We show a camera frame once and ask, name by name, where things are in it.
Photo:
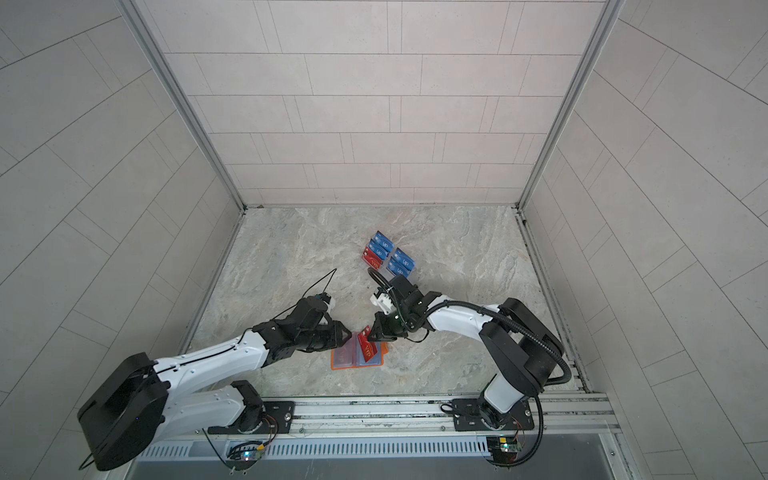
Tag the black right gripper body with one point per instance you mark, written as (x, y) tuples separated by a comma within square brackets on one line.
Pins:
[(393, 325)]

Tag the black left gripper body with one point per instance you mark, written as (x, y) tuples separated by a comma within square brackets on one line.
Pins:
[(321, 338)]

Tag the red credit card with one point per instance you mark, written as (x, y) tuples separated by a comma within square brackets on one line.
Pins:
[(344, 357), (368, 349)]

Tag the orange card holder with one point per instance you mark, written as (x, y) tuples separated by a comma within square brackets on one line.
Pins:
[(376, 362)]

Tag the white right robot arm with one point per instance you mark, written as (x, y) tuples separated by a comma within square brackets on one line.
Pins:
[(527, 355)]

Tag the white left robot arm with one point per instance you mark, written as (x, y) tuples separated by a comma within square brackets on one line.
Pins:
[(144, 401)]

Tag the right card stack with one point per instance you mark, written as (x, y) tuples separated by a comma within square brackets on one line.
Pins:
[(400, 263)]

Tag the card stack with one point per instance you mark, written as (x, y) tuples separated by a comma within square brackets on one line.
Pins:
[(400, 263), (378, 250)]

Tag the left card stack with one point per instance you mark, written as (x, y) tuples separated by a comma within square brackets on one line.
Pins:
[(378, 250)]

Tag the left green circuit board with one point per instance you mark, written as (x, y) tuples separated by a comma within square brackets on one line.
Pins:
[(243, 456)]

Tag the green circuit board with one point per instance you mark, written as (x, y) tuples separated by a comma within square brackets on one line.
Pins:
[(243, 456), (503, 451)]

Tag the right green circuit board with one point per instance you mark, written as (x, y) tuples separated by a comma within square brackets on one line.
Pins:
[(503, 451)]

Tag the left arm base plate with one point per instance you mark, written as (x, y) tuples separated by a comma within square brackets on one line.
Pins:
[(274, 417)]

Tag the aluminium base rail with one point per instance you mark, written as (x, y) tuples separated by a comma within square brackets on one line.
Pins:
[(559, 412)]

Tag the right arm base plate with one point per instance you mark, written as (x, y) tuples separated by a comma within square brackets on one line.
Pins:
[(476, 414)]

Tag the aluminium corner post right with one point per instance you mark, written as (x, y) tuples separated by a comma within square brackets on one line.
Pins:
[(599, 36)]

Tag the aluminium corner post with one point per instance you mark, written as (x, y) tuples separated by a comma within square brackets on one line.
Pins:
[(599, 36), (139, 28)]

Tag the aluminium corner post left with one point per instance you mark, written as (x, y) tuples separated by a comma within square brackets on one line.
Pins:
[(139, 28)]

